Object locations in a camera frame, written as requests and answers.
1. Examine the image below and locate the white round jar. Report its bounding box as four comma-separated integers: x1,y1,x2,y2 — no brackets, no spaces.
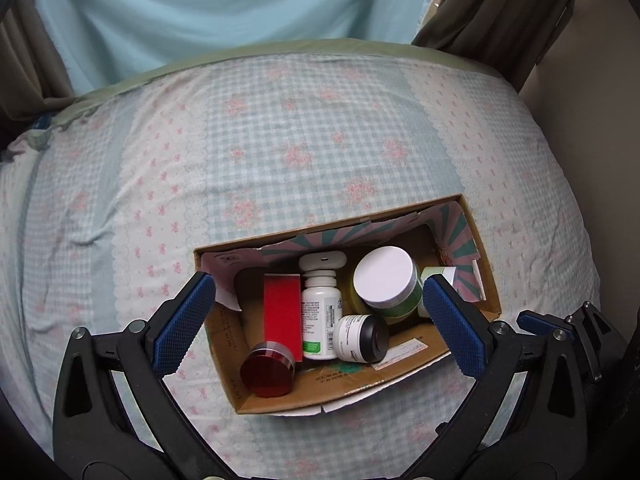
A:
418,266,457,318

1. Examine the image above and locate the red jar silver lid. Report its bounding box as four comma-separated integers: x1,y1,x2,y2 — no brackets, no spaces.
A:
240,341,295,398

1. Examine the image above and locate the small jar black lid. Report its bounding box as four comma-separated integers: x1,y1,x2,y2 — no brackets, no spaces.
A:
333,314,390,364

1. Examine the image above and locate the green jar white lid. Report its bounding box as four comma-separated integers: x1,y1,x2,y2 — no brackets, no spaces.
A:
352,246,423,321

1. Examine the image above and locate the red rectangular box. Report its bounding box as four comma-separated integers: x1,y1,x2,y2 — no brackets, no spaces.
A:
262,274,304,362

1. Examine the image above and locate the white pill bottle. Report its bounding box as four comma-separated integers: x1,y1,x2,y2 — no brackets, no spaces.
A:
302,270,343,361

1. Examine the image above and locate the yellow tape roll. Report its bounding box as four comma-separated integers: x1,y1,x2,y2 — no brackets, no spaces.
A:
347,281,369,314

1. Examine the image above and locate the white earbuds case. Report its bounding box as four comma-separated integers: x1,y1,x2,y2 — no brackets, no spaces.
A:
298,250,347,273

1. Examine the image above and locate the open cardboard box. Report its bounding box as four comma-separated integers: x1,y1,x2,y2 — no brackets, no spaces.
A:
194,195,501,415

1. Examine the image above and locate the patchwork floral bed sheet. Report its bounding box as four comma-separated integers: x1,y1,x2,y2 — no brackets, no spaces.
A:
1,42,599,451

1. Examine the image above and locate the light blue curtain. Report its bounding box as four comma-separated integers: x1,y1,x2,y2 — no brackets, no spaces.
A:
36,0,434,94

